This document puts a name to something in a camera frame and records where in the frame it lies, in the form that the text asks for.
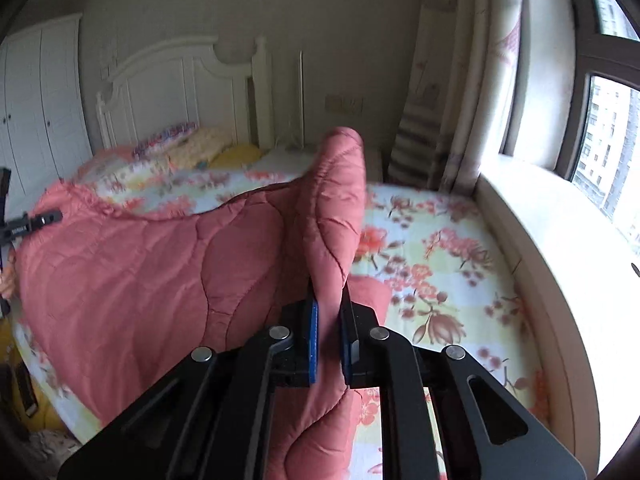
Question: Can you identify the beige window sill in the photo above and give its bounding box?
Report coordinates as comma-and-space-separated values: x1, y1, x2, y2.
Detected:
472, 155, 640, 476

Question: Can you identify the white wardrobe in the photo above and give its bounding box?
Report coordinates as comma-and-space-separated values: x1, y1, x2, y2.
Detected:
0, 14, 93, 196

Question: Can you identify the floral yellow pillow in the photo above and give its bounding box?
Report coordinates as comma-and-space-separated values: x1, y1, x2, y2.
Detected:
167, 127, 233, 171

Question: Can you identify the printed beige curtain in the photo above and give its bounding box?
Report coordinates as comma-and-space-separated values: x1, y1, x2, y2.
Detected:
387, 0, 531, 193

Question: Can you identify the dark framed window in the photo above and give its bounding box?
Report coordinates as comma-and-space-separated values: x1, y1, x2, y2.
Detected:
500, 0, 640, 246

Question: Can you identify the beige wall outlet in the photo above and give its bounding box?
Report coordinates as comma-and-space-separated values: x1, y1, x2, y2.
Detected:
325, 94, 363, 113

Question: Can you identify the floral bed sheet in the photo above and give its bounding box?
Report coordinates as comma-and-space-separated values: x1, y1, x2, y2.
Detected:
10, 152, 551, 480

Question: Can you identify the white wooden headboard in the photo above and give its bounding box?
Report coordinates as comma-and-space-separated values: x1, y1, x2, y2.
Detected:
96, 35, 273, 151

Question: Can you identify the purple patterned pillow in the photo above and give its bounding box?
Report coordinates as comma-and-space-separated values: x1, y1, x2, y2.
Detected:
131, 122, 198, 157

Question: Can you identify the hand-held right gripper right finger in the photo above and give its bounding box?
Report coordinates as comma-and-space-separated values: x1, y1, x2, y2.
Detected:
340, 292, 586, 480

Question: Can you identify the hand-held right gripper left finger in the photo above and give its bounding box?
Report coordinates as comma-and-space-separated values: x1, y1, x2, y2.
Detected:
57, 300, 321, 480

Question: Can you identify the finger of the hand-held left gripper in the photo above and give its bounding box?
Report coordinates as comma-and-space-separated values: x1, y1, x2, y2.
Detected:
24, 211, 64, 229

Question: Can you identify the pink quilted jacket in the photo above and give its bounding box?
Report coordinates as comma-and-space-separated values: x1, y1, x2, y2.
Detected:
12, 126, 396, 480

